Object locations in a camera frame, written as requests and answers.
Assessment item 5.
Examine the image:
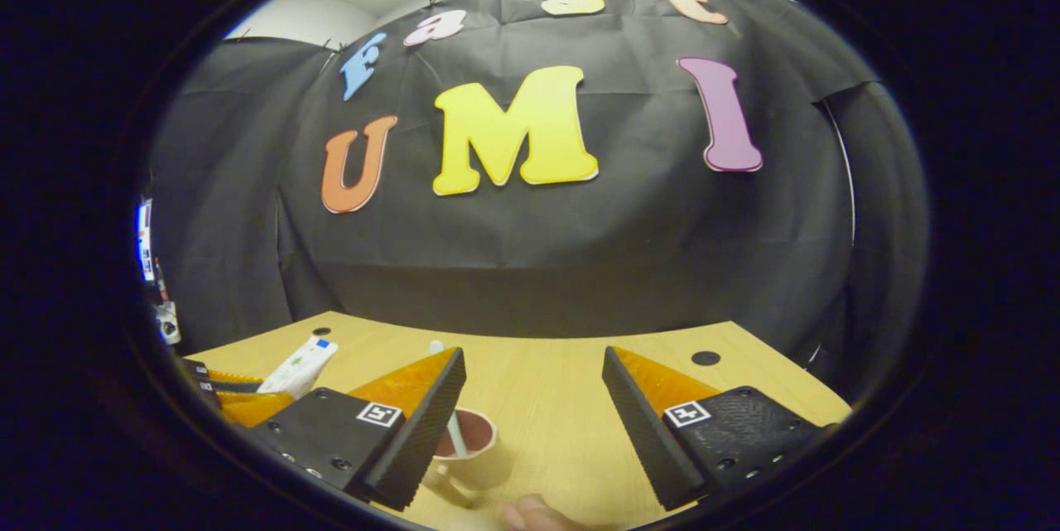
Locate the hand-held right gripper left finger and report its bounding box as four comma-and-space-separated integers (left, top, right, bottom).
248, 347, 466, 513

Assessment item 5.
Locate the black backdrop cloth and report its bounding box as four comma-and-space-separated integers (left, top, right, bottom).
149, 0, 928, 399

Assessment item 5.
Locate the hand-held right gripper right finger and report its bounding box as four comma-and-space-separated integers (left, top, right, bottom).
602, 345, 829, 511

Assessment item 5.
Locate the pale green toothbrush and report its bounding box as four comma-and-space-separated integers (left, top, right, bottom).
428, 340, 470, 460

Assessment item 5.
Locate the computer monitor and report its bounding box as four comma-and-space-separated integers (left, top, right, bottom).
137, 200, 155, 283

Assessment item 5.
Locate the white toothpaste tube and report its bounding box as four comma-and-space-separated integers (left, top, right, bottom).
257, 336, 340, 399

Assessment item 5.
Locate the beige cup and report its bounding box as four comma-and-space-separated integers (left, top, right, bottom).
422, 408, 514, 507

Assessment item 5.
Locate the wooden desktop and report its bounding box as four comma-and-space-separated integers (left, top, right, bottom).
186, 311, 854, 531

